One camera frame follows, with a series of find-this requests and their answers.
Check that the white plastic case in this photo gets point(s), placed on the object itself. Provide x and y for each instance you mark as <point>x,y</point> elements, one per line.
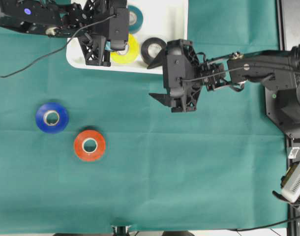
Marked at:
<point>165,19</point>

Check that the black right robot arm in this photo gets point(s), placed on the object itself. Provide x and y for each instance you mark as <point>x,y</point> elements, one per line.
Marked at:
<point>278,71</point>

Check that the black camera stand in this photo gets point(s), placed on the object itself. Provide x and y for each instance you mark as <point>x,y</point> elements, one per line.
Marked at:
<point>121,230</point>

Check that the white perforated box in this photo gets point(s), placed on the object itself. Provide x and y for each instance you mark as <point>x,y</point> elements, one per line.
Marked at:
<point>291,189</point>

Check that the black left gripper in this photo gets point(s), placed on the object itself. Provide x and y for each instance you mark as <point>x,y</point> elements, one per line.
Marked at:
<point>109,31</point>

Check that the black tape roll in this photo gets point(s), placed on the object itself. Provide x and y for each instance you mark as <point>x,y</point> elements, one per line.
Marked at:
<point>151,48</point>

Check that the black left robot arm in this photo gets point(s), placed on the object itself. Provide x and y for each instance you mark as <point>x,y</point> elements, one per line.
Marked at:
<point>44,17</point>

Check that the blue tape roll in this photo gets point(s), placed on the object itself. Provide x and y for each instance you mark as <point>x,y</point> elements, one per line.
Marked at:
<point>52,118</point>

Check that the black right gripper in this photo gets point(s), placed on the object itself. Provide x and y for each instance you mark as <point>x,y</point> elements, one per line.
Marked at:
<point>180,67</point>

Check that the teal green tape roll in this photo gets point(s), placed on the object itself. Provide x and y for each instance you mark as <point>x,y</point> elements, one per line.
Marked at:
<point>135,19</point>

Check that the yellow tape roll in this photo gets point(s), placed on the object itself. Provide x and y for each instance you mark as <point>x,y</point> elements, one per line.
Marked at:
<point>129,54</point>

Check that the green table cloth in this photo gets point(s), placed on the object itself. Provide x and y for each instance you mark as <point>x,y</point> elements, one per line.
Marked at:
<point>212,168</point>

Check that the red tape roll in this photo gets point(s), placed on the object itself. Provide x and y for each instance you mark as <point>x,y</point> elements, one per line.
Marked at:
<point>89,145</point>

